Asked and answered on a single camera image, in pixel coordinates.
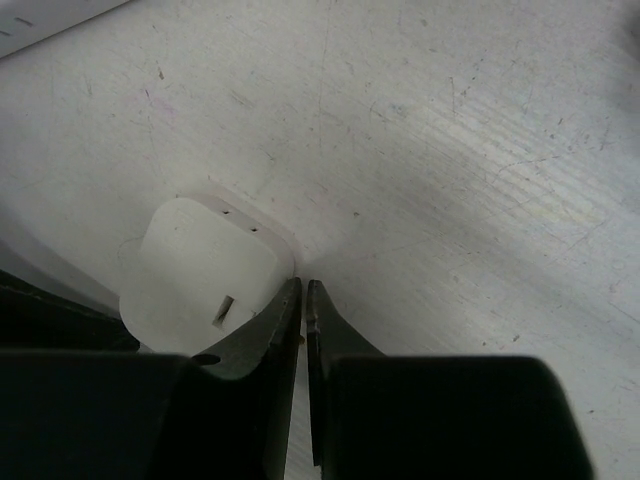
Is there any small white plug adapter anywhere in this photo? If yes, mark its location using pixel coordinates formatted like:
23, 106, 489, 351
119, 197, 295, 356

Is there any white multicolour power strip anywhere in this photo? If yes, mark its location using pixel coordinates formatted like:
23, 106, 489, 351
0, 0, 127, 57

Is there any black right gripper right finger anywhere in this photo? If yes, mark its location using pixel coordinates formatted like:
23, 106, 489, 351
306, 280, 594, 479

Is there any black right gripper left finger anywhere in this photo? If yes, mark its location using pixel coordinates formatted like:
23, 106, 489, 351
1, 274, 302, 479

